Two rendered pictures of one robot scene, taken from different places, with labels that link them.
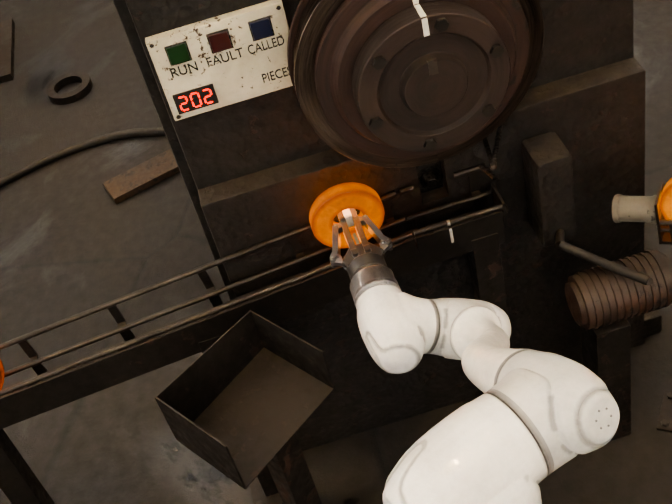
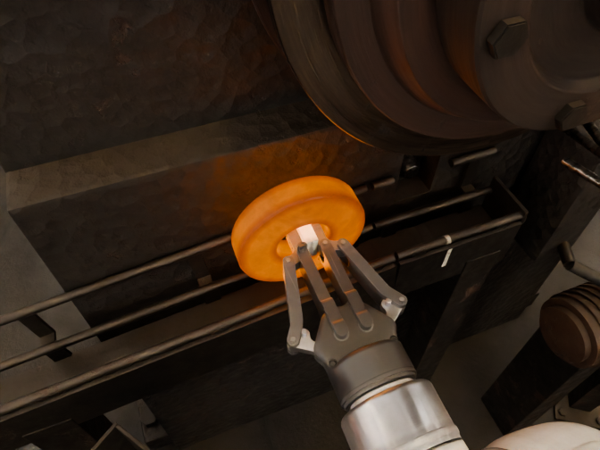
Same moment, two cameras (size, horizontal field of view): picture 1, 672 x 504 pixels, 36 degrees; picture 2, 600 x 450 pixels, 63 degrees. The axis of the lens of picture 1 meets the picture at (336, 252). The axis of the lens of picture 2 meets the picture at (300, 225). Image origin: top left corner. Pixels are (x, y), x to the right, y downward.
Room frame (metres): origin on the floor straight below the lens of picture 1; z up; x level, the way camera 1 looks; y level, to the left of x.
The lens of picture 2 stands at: (1.27, 0.07, 1.24)
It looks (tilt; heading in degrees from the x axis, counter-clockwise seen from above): 51 degrees down; 341
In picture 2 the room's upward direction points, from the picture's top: straight up
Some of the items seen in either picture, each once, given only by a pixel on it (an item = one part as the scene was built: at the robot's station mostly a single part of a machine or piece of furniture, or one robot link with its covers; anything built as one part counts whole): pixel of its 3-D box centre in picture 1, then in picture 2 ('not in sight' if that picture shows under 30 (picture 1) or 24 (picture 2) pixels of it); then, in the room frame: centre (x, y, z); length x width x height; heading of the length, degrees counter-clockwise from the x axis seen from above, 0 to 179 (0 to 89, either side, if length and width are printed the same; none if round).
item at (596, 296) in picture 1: (622, 349); (563, 362); (1.49, -0.58, 0.27); 0.22 x 0.13 x 0.53; 92
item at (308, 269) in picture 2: (350, 241); (320, 295); (1.51, -0.03, 0.80); 0.11 x 0.01 x 0.04; 4
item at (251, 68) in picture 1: (226, 61); not in sight; (1.70, 0.10, 1.15); 0.26 x 0.02 x 0.18; 92
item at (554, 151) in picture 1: (548, 189); (561, 187); (1.63, -0.48, 0.68); 0.11 x 0.08 x 0.24; 2
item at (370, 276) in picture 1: (374, 289); (396, 426); (1.37, -0.05, 0.79); 0.09 x 0.06 x 0.09; 93
